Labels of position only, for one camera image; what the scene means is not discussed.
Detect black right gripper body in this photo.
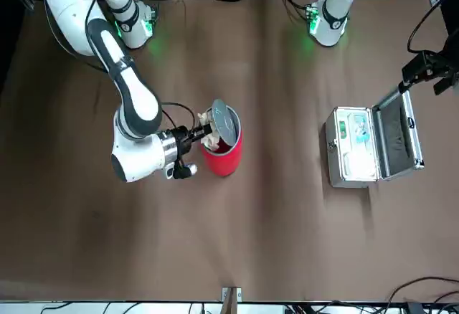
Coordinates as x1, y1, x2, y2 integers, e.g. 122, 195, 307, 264
172, 125, 197, 158

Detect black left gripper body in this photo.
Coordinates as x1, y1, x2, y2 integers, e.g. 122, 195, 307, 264
443, 41, 459, 91

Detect red push-button trash can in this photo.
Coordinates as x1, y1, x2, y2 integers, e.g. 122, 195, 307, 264
199, 98, 244, 178

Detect silver aluminium case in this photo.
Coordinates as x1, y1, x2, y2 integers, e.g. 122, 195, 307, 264
325, 90, 425, 189

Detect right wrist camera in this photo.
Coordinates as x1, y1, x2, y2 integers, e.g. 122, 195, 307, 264
166, 159, 199, 181

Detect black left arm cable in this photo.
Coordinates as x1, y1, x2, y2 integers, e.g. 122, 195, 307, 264
407, 5, 448, 55

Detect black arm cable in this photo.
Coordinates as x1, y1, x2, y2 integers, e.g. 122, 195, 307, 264
407, 5, 448, 55
161, 101, 197, 128

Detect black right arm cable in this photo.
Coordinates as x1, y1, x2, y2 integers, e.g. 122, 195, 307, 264
161, 101, 197, 128

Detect metal frame post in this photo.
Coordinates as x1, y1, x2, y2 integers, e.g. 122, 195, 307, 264
221, 287, 243, 314

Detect black desk cable bundle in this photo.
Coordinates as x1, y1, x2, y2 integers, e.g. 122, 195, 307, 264
387, 276, 459, 314

